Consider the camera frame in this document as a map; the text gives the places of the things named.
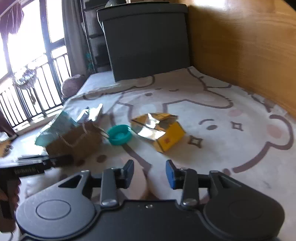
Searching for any teal plastic lid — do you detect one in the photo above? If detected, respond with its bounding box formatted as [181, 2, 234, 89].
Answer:
[107, 125, 132, 146]

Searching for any hanging net basket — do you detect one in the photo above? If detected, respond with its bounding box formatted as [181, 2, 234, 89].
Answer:
[12, 65, 37, 105]

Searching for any dark grey storage box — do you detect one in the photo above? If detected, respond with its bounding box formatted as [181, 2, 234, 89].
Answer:
[97, 1, 191, 81]

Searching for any cartoon printed white blanket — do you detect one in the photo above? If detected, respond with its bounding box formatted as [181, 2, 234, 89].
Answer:
[23, 67, 295, 240]

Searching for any yellow foil carton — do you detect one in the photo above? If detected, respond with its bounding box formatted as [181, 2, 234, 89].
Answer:
[130, 113, 186, 153]

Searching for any pink cushion pile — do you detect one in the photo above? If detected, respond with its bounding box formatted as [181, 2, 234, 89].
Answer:
[61, 74, 86, 99]

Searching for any brown and white curtain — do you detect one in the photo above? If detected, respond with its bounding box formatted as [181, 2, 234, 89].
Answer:
[62, 0, 88, 76]

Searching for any torn brown cardboard box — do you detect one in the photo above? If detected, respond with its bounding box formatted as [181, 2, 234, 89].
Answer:
[45, 121, 109, 162]

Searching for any black balcony railing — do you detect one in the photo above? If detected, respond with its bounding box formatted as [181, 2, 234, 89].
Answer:
[1, 39, 71, 130]

